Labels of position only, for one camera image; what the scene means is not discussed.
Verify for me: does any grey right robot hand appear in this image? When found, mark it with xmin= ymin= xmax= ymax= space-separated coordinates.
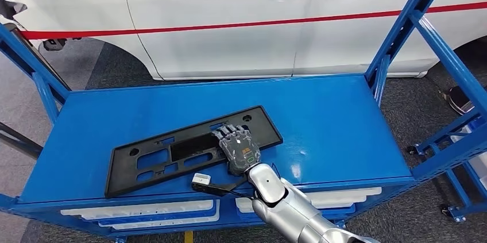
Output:
xmin=211 ymin=124 xmax=262 ymax=177

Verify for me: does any black plastic plate frame part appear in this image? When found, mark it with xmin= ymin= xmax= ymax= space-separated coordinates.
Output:
xmin=105 ymin=105 xmax=284 ymax=199

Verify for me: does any white car with red stripe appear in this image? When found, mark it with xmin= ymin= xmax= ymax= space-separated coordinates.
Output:
xmin=0 ymin=0 xmax=487 ymax=82

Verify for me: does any dark grey metal bar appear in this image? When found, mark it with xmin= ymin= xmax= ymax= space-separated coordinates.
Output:
xmin=0 ymin=121 xmax=43 ymax=161

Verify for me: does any chrome round stand base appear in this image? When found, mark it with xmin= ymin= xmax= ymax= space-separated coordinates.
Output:
xmin=441 ymin=85 xmax=476 ymax=117

